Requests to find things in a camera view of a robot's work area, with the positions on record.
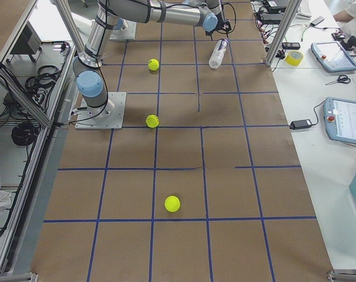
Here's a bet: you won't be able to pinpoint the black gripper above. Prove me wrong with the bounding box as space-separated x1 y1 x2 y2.
207 18 231 41

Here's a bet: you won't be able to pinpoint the white blue tennis ball can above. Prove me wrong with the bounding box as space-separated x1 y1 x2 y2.
209 39 229 69

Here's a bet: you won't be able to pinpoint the centre tennis ball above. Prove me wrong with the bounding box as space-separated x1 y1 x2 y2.
147 58 160 71

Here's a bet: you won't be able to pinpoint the tennis ball near base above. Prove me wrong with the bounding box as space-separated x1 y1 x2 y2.
145 115 160 128

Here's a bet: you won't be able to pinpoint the front Roland Garros tennis ball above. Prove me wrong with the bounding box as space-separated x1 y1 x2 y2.
164 195 181 213

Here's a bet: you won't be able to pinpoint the yellow tape roll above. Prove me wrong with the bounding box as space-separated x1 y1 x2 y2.
286 51 304 66

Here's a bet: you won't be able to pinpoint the far teach pendant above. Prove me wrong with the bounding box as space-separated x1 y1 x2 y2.
311 41 356 72

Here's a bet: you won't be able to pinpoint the teach pendant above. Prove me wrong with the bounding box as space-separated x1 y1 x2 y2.
311 41 356 72
323 97 356 145

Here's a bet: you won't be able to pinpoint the black power adapter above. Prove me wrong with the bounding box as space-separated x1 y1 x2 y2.
289 119 313 130

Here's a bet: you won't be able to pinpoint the black scissors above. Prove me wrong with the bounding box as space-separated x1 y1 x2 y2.
325 75 351 85

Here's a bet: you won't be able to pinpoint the near teach pendant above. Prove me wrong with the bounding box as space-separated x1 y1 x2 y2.
323 97 356 145

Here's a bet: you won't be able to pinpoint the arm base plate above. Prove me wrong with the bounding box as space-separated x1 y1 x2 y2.
110 18 137 41
75 92 126 130

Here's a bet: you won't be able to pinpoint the aluminium frame post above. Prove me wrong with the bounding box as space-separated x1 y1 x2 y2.
264 0 301 67

